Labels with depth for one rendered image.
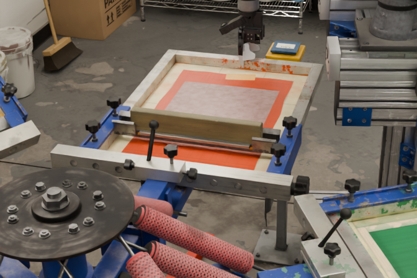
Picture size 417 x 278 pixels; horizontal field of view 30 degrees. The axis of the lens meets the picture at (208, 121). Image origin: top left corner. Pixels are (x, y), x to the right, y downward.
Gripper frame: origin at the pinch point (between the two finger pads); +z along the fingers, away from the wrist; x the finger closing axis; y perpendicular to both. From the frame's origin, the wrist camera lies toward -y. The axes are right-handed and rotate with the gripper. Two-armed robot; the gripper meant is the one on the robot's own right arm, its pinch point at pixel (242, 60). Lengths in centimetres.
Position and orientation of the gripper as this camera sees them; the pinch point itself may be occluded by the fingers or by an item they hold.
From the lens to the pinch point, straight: 284.4
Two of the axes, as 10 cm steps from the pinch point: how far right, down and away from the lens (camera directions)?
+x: 2.8, -4.7, 8.3
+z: 0.3, 8.7, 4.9
